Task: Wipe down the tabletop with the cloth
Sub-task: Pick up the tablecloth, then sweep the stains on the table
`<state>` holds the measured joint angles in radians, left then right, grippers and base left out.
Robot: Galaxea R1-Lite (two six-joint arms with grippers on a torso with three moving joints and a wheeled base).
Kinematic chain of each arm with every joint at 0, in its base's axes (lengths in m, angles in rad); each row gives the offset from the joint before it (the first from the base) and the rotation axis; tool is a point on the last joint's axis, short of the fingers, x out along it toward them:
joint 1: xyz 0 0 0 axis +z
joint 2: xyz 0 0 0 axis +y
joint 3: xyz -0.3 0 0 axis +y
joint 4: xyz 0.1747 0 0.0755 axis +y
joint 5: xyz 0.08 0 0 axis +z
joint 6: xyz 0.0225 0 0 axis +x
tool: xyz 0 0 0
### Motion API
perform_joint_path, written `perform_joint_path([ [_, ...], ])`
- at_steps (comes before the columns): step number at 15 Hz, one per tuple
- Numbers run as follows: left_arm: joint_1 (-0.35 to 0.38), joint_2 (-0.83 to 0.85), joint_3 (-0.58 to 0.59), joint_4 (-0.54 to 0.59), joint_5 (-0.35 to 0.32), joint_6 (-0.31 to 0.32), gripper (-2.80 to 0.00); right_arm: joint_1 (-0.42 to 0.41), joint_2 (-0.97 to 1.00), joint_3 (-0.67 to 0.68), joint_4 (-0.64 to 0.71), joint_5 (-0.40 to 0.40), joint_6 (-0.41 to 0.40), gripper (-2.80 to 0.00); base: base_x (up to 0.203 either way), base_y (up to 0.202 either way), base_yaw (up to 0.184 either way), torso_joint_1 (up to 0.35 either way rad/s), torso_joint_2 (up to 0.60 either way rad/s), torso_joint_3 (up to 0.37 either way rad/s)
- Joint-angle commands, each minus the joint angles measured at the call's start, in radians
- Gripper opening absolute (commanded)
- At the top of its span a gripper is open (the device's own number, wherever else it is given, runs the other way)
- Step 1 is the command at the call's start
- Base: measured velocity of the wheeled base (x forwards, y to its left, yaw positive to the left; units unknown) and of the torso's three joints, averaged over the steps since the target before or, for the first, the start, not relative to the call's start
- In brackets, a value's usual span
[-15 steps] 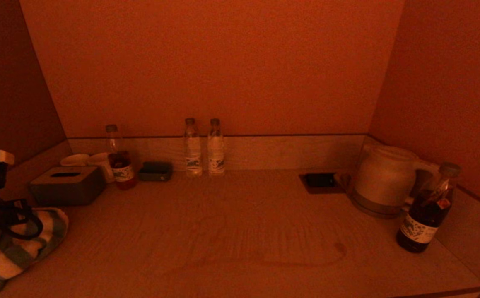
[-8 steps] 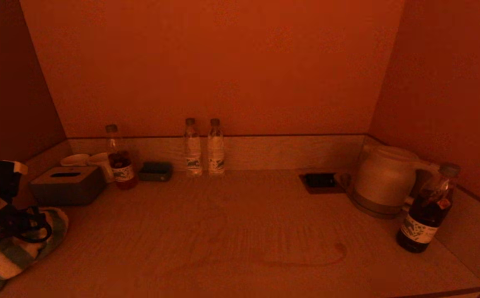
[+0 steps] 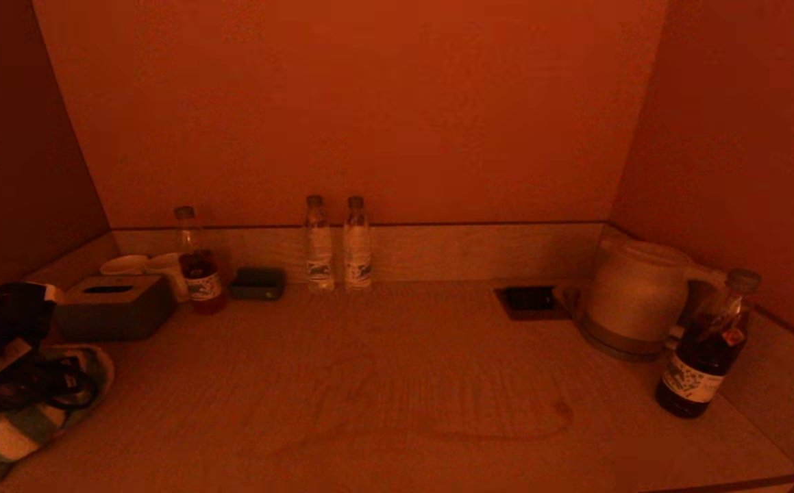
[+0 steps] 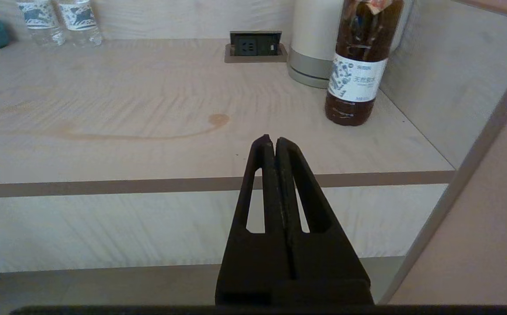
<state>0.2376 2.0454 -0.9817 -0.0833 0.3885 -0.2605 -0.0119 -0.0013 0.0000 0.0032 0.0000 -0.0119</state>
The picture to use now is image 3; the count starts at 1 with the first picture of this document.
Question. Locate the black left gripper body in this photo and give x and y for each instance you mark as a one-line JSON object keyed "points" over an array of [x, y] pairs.
{"points": [[33, 376]]}

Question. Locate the green white striped towel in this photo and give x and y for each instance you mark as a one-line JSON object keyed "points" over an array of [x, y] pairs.
{"points": [[20, 438]]}

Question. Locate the grey tissue box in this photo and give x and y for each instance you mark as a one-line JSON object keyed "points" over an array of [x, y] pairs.
{"points": [[119, 315]]}

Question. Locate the white shallow cup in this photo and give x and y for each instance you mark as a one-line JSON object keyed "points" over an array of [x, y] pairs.
{"points": [[125, 265]]}

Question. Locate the white tall cup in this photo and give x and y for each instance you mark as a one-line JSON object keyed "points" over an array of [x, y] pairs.
{"points": [[169, 268]]}

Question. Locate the small red tea bottle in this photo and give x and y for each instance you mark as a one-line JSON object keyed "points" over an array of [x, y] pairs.
{"points": [[203, 286]]}

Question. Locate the small dark teal box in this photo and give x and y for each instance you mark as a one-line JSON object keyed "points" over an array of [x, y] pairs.
{"points": [[258, 284]]}

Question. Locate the clear water bottle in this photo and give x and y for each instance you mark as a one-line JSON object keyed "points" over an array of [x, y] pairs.
{"points": [[319, 259], [357, 259]]}

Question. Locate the black recessed power socket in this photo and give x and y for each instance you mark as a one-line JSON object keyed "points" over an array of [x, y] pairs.
{"points": [[528, 300]]}

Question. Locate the grey kettle base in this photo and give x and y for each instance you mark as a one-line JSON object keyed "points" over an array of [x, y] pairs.
{"points": [[616, 346]]}

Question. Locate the white electric kettle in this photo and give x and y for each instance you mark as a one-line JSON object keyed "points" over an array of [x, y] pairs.
{"points": [[633, 294]]}

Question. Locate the large dark tea bottle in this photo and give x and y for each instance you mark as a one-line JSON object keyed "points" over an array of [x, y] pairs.
{"points": [[697, 370]]}

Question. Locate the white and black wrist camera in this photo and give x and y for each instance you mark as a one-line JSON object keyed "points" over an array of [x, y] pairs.
{"points": [[23, 305]]}

